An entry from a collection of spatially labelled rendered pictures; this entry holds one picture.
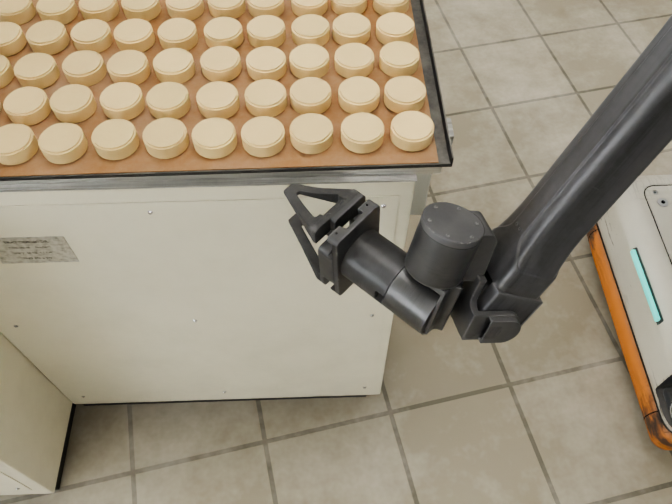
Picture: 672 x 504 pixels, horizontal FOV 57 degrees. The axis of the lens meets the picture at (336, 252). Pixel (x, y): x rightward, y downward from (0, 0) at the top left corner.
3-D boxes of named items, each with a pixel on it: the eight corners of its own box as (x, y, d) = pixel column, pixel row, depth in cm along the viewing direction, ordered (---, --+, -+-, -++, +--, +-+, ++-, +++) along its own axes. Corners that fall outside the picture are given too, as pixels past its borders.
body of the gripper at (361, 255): (326, 287, 68) (378, 327, 66) (322, 234, 60) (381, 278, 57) (365, 250, 71) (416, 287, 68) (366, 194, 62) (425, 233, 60)
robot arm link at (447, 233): (514, 343, 62) (482, 282, 68) (565, 259, 55) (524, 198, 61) (402, 347, 59) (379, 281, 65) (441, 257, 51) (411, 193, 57)
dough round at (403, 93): (402, 81, 79) (403, 68, 77) (432, 101, 77) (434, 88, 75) (375, 101, 77) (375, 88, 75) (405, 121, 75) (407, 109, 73)
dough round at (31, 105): (38, 91, 78) (31, 79, 76) (60, 111, 76) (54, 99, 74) (1, 112, 76) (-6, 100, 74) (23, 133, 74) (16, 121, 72)
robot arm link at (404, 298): (423, 351, 60) (453, 323, 64) (446, 302, 56) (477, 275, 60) (368, 309, 63) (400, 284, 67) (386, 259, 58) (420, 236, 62)
